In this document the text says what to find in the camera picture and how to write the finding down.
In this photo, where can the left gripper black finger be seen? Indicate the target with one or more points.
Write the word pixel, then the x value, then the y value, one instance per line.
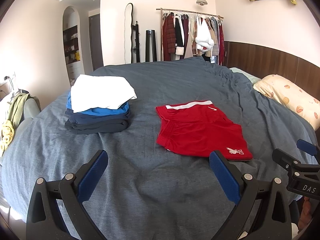
pixel 283 159

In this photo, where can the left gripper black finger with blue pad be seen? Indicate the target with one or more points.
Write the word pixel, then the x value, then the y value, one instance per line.
pixel 308 147
pixel 44 219
pixel 272 220

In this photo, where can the red sports shorts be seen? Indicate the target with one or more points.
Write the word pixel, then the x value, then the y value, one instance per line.
pixel 199 128

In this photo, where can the person right hand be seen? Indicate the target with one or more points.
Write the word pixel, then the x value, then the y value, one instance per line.
pixel 305 216

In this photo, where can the patterned cream pillow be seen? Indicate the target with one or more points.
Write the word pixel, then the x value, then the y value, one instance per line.
pixel 291 96

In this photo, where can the wooden headboard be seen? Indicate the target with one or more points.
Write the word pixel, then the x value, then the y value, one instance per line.
pixel 261 61

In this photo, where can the yellow cloth on chair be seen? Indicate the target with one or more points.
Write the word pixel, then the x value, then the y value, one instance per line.
pixel 7 135

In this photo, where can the navy folded garment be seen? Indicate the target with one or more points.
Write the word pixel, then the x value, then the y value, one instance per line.
pixel 79 118

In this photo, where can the dark grey folded garment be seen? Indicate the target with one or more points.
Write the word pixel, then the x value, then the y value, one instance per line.
pixel 109 126

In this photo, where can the grey armchair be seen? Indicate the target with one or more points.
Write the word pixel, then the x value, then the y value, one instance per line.
pixel 30 111

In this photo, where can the red hanging garment right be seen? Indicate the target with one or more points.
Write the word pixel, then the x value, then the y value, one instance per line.
pixel 221 46

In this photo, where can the white folded garment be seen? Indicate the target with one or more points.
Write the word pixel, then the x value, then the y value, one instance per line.
pixel 100 92

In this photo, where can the blue folded garment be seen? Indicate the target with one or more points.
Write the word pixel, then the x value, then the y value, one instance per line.
pixel 98 111

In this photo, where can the white hanging hoodie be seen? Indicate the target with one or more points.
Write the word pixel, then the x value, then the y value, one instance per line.
pixel 204 41

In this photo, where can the black white hanging coat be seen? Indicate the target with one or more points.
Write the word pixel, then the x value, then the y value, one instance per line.
pixel 179 36

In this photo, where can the black tower speaker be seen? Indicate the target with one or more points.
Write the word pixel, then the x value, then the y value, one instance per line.
pixel 150 46

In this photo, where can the dark red checked coat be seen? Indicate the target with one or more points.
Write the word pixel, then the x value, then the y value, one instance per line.
pixel 169 37

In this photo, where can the wooden clothes rack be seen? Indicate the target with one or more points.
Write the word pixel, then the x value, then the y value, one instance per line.
pixel 189 27

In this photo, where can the black tall stand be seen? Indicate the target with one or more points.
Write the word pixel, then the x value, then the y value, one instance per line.
pixel 135 44

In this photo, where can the dark door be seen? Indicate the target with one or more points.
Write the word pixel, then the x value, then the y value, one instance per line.
pixel 95 41

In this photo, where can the arched wall shelf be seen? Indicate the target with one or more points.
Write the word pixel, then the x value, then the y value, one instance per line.
pixel 71 44

